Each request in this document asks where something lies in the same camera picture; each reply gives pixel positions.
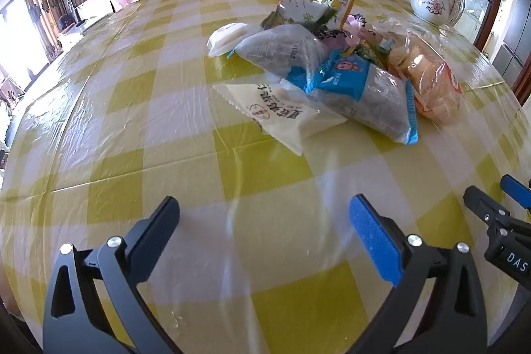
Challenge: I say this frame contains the clear dark bread packet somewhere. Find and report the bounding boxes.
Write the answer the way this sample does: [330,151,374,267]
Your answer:
[227,24,330,83]

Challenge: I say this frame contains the white brown print packet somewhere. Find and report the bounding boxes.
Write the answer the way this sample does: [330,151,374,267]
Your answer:
[211,80,348,156]

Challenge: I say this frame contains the white round bun packet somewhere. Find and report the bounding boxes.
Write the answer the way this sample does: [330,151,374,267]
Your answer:
[206,21,260,58]

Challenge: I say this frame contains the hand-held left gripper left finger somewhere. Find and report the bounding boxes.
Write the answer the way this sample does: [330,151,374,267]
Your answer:
[42,196,183,354]

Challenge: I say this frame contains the green white snack packet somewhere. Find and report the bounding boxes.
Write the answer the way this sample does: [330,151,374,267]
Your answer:
[261,0,337,29]

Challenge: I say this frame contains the brown patterned curtain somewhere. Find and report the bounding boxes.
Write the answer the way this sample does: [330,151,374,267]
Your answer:
[21,0,63,62]

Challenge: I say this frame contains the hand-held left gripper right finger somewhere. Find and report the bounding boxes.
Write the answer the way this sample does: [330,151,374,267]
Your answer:
[349,194,488,354]

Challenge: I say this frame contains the yellow checkered tablecloth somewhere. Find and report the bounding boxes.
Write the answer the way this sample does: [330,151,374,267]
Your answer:
[0,0,524,354]

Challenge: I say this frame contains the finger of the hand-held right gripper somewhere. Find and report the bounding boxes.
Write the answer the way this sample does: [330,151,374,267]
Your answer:
[464,186,531,251]
[500,174,531,209]

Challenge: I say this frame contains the pink purple snack packet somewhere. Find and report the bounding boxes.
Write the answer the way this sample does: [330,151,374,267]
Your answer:
[313,15,368,52]

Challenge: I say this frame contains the white television cabinet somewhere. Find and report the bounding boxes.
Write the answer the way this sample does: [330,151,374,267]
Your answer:
[58,16,109,52]

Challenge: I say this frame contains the orange clear pastry packet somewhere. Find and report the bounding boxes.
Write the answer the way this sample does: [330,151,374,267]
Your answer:
[375,20,464,124]

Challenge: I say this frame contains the blue clear bread packet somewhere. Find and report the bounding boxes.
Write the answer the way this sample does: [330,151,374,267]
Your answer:
[286,54,419,146]

